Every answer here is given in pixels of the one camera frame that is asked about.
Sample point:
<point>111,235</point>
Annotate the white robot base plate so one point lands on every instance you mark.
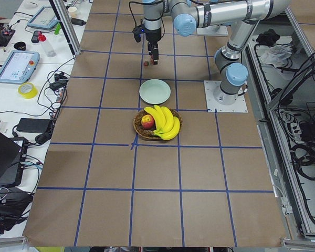
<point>218,101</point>

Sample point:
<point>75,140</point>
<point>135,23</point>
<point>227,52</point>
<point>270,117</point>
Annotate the black power adapter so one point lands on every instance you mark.
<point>30,125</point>

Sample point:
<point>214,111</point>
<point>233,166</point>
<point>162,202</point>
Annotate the aluminium frame post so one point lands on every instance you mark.
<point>67,27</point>

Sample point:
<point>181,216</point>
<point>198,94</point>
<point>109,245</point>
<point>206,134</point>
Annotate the yellow tape roll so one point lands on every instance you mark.
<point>27,90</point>

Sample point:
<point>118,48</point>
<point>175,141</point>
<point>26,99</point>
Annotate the brown wicker basket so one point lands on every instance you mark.
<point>149,134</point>

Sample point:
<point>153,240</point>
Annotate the black remote device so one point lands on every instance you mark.
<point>35,36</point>

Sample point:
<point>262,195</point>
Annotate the green marker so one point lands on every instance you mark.
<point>57,29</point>

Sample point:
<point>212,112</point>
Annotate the teach pendant tablet near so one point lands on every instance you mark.
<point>19,67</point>

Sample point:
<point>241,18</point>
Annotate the light green plate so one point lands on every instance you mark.
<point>154,91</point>

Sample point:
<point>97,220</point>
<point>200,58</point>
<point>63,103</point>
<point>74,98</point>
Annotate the teach pendant tablet far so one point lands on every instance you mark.
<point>44,19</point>

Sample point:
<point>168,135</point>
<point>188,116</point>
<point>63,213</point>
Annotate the red yellow apple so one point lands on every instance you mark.
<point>147,122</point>

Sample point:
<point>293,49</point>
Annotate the teach pendant tablet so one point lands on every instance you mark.
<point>19,67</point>
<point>44,19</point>

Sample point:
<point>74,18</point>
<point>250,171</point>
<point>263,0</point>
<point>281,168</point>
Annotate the bottom yellow banana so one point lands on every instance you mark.
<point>173,132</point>

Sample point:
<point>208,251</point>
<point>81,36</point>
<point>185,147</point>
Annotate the yellow banana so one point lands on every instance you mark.
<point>157,116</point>
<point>173,132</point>
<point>169,120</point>
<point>164,122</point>

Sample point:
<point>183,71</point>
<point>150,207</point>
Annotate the black laptop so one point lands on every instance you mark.
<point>12,155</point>

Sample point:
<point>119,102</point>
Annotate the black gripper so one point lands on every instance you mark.
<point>153,37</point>

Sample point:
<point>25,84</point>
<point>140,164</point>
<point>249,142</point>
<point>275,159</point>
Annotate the paper cup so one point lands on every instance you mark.
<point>73,11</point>

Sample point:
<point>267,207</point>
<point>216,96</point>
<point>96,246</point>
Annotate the top yellow banana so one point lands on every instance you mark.
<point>157,116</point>

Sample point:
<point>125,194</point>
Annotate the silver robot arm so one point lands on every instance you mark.
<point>235,19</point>

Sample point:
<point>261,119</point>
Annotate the clear squeeze bottle red cap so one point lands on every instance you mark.
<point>46,45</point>

